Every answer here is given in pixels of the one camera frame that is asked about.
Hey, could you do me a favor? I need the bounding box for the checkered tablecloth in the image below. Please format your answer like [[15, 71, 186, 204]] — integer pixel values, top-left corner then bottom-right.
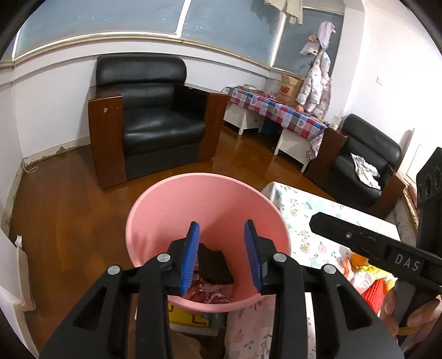
[[221, 86, 328, 163]]

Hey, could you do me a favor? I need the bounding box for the large black leather armchair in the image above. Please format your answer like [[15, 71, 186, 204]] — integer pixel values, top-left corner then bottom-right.
[[88, 53, 231, 190]]

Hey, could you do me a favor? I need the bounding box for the orange peel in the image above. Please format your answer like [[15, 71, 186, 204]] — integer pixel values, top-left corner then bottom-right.
[[340, 252, 377, 275]]

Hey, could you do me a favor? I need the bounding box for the yellow box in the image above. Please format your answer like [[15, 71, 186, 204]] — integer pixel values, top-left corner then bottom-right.
[[169, 300, 228, 337]]

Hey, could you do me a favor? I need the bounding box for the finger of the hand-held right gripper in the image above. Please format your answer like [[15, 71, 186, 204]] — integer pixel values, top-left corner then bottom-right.
[[309, 212, 433, 294]]

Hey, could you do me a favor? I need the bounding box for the beige wooden panel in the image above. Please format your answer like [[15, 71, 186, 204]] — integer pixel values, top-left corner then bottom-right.
[[407, 143, 432, 176]]

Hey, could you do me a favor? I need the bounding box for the purple hat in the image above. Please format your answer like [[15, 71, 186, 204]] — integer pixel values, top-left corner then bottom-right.
[[318, 21, 336, 49]]

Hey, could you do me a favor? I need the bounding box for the floral children's jacket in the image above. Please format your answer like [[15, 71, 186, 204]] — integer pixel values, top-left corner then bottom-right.
[[296, 50, 333, 114]]

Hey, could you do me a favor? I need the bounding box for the large white-framed window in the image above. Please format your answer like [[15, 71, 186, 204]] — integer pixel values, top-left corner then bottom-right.
[[14, 0, 346, 73]]

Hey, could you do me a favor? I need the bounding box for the white pink hanging cap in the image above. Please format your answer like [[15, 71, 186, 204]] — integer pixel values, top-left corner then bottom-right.
[[299, 33, 320, 56]]

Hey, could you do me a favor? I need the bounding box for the pink plastic bucket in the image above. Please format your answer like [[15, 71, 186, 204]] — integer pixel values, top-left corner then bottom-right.
[[125, 173, 291, 313]]

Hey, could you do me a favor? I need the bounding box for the person's right hand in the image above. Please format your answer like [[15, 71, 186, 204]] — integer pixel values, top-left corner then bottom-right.
[[381, 287, 442, 338]]

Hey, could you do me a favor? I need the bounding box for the patterned folded cloth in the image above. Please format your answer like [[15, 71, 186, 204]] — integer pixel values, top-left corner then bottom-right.
[[351, 153, 382, 190]]

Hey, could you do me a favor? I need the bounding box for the small black leather armchair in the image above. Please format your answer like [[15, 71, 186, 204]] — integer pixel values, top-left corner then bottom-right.
[[306, 114, 406, 215]]

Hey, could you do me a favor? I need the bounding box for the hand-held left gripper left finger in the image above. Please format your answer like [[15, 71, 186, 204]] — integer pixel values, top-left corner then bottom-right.
[[40, 222, 201, 359]]

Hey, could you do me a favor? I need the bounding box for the beige hanging cloth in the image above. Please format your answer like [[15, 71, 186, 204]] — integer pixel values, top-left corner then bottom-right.
[[264, 0, 304, 25]]

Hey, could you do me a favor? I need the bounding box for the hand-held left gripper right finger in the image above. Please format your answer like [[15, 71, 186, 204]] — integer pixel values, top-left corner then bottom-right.
[[244, 220, 404, 359]]

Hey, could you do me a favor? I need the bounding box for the dark brown ridged wrapper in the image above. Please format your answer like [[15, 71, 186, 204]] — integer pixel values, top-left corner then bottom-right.
[[197, 243, 235, 285]]

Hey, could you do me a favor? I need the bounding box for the brown cardboard box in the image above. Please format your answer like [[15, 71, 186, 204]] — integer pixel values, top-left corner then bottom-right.
[[276, 74, 304, 106]]

